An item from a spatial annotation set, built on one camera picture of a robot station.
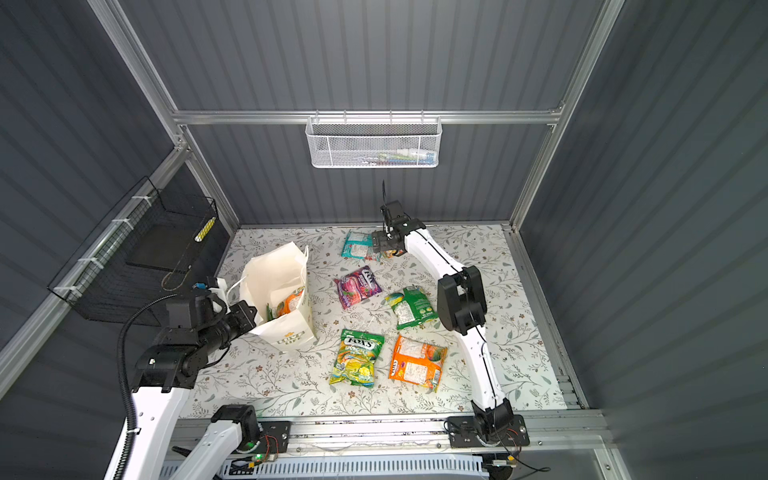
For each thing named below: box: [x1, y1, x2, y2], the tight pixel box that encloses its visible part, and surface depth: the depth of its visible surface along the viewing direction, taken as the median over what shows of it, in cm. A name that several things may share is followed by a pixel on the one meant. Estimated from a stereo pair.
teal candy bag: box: [340, 230, 377, 261], surface depth 112 cm
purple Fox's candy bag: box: [334, 265, 383, 310], surface depth 101 cm
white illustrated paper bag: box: [227, 242, 317, 352], surface depth 80 cm
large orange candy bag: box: [388, 335, 448, 393], surface depth 84 cm
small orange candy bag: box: [276, 285, 306, 317], surface depth 86 cm
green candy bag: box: [385, 285, 439, 331], surface depth 95 cm
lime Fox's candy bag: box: [329, 329, 384, 387], surface depth 85 cm
